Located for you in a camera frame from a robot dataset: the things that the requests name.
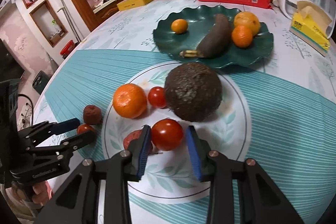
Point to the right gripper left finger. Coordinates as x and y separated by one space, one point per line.
77 199

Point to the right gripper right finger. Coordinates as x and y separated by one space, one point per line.
260 199

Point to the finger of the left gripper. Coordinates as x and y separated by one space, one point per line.
65 148
38 133

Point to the red cherry tomato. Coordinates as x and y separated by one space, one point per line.
84 128
156 97
167 134

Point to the orange tangerine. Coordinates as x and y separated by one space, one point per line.
130 101
242 36

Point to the dark avocado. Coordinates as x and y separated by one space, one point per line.
193 91

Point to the overripe dark banana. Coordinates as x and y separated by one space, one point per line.
215 43

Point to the small yellow kumquat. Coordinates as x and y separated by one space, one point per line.
179 26

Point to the large yellow orange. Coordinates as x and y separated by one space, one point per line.
249 20

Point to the person's left hand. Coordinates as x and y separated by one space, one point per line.
41 196

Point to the red lidded trash bin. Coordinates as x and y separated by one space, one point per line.
67 49

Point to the tree print tablecloth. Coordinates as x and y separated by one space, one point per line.
290 95

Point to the yellow flat box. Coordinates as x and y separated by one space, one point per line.
130 4

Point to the yellow tissue box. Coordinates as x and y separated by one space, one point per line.
310 23

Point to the dark green scalloped plate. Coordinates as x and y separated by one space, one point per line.
203 34

